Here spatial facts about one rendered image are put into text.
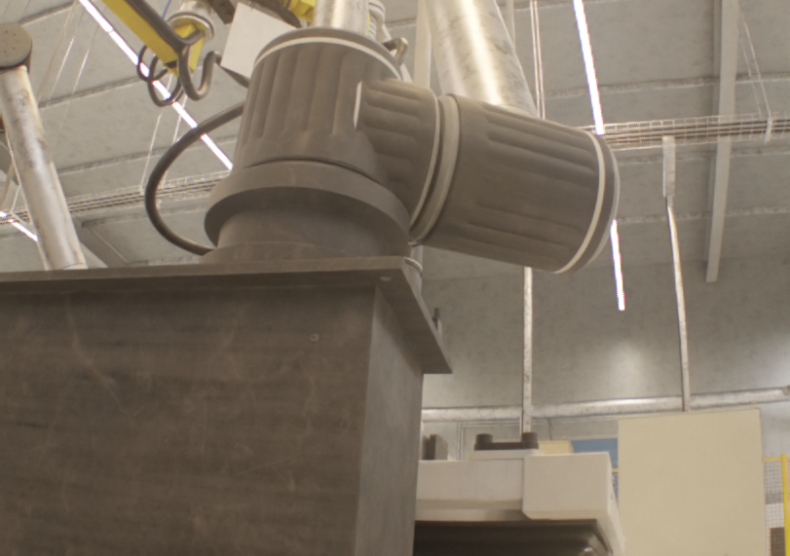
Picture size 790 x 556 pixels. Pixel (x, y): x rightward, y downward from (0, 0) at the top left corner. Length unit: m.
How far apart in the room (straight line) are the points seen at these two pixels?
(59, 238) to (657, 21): 12.15
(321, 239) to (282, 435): 0.22
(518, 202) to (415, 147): 0.14
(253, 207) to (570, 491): 0.64
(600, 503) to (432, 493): 0.26
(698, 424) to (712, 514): 0.75
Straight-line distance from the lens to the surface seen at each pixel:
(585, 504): 1.15
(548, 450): 6.32
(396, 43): 2.25
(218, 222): 0.86
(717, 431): 6.24
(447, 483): 1.20
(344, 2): 1.39
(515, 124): 0.95
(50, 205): 1.87
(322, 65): 0.90
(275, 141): 0.84
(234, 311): 0.73
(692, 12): 13.25
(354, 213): 0.80
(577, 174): 0.95
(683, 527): 6.10
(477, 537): 1.49
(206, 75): 2.26
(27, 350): 0.85
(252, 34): 2.00
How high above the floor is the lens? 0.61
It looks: 25 degrees up
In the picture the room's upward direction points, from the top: 4 degrees clockwise
